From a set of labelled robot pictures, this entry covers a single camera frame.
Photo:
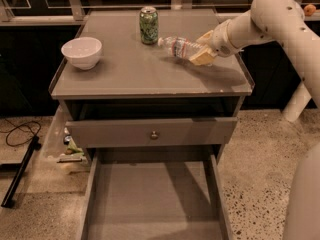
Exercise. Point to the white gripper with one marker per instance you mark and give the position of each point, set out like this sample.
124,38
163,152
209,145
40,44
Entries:
220,41

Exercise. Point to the clear plastic water bottle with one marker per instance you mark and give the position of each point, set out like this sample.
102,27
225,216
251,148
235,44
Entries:
179,47

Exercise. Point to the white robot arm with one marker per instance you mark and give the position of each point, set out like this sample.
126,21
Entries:
283,22

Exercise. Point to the grey top drawer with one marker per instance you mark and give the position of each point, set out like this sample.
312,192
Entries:
136,133

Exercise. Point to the round metal drawer knob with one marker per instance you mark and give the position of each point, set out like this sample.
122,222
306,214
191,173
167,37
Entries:
154,135

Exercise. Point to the open grey middle drawer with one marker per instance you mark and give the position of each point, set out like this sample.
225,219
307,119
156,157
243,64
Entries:
158,197

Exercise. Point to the green soda can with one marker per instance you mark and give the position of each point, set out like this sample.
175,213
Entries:
148,22

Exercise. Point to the grey cabinet with glass top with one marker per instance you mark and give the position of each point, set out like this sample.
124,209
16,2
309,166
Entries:
137,81

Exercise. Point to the small orange object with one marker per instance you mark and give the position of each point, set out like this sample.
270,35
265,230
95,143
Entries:
309,9

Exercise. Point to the white ceramic bowl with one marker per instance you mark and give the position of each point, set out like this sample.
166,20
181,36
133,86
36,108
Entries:
83,52

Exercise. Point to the clear plastic storage bin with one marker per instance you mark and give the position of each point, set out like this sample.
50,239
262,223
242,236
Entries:
60,149

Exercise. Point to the black metal floor bar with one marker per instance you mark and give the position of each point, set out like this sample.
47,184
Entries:
20,169

